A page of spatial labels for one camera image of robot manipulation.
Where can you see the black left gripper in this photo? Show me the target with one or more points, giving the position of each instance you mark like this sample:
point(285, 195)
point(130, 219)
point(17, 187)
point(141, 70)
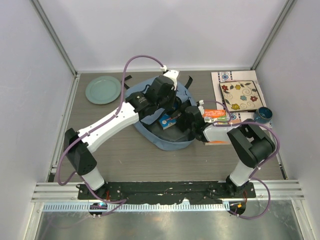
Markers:
point(171, 106)

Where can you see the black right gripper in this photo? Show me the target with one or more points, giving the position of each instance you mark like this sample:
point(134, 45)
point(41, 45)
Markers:
point(180, 124)

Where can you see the light blue treehouse book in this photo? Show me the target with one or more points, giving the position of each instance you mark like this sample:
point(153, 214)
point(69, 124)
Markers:
point(166, 121)

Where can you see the orange treehouse book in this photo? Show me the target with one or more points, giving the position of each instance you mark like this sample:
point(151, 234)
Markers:
point(215, 116)

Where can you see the light blue student backpack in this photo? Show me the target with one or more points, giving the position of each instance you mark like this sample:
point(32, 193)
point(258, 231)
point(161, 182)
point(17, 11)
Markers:
point(172, 138)

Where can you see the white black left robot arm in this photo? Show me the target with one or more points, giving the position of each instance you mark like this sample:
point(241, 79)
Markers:
point(79, 145)

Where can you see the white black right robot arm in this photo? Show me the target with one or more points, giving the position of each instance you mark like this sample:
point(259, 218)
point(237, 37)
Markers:
point(251, 144)

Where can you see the floral square ceramic plate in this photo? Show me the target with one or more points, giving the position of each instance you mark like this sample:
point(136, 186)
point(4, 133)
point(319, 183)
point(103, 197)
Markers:
point(241, 96)

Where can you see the pale green round plate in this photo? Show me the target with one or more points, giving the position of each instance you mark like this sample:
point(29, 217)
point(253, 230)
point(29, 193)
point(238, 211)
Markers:
point(103, 90)

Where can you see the dark blue ceramic mug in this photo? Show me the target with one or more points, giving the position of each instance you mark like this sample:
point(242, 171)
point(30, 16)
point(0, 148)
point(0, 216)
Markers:
point(263, 115)

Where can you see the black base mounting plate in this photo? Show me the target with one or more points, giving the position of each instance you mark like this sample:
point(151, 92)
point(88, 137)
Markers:
point(173, 192)

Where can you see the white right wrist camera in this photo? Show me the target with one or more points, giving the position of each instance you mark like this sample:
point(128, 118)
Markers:
point(200, 106)

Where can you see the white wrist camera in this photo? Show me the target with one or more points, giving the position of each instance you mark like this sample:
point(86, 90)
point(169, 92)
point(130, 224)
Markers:
point(171, 74)
point(200, 106)

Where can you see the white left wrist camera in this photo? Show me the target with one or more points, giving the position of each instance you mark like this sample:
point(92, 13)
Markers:
point(171, 74)

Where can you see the slotted white cable duct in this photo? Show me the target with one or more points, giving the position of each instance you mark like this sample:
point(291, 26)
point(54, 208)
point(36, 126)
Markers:
point(185, 206)

